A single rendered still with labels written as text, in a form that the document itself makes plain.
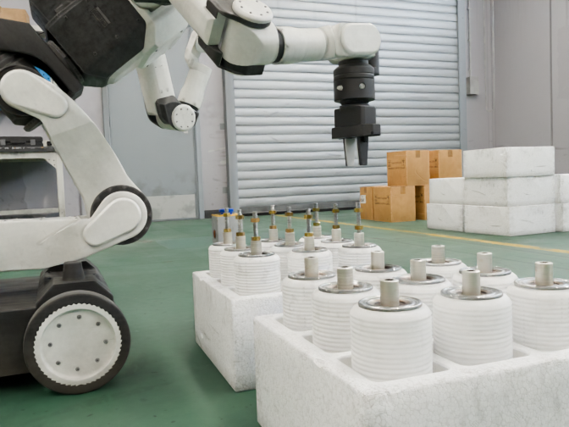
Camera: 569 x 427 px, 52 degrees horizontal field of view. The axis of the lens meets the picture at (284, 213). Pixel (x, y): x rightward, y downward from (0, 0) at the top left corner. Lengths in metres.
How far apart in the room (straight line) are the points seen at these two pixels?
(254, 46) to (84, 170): 0.53
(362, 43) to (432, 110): 6.45
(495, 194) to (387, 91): 3.74
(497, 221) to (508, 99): 4.44
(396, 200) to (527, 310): 4.20
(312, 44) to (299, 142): 5.58
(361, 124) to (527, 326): 0.59
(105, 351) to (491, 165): 3.01
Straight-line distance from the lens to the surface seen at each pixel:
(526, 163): 3.86
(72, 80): 1.44
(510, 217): 3.77
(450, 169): 5.32
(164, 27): 1.42
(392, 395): 0.65
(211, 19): 1.15
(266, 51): 1.14
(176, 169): 6.36
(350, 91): 1.25
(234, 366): 1.15
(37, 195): 6.25
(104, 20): 1.42
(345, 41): 1.22
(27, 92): 1.41
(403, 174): 5.07
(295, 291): 0.89
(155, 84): 1.74
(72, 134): 1.41
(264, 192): 6.56
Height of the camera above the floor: 0.41
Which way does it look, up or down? 3 degrees down
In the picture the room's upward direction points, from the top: 2 degrees counter-clockwise
